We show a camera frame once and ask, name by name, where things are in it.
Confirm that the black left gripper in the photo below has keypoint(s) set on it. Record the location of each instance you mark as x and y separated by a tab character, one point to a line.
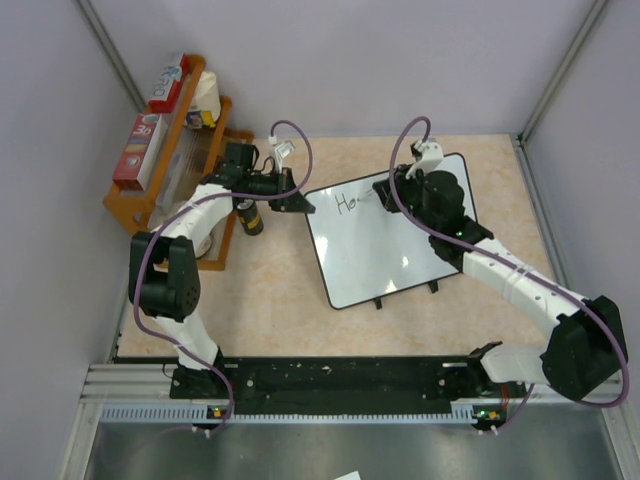
292	203

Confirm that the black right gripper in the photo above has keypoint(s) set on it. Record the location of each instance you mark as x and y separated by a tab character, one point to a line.
401	183

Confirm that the white whiteboard black frame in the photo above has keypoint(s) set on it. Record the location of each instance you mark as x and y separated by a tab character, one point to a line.
364	252

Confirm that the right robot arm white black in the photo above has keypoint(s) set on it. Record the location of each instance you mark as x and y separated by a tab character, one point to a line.
583	339

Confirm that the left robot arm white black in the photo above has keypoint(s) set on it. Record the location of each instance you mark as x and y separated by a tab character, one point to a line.
164	283

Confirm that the orange wooden shelf rack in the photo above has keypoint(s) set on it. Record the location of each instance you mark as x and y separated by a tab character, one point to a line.
184	158

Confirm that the upper red white box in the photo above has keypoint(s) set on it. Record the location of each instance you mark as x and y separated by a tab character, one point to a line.
167	88

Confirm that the lower red foil box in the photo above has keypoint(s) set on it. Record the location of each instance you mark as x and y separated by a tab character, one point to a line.
134	168

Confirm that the white paper sheet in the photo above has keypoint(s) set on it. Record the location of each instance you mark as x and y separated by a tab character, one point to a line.
354	475

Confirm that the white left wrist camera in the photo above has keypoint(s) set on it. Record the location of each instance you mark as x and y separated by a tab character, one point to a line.
279	151

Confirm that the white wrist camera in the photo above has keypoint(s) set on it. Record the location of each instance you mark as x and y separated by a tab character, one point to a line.
427	154
279	151

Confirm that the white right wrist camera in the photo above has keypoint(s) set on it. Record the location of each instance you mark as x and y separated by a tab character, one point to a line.
427	154

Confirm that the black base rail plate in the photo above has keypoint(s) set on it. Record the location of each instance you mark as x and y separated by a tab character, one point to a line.
337	385

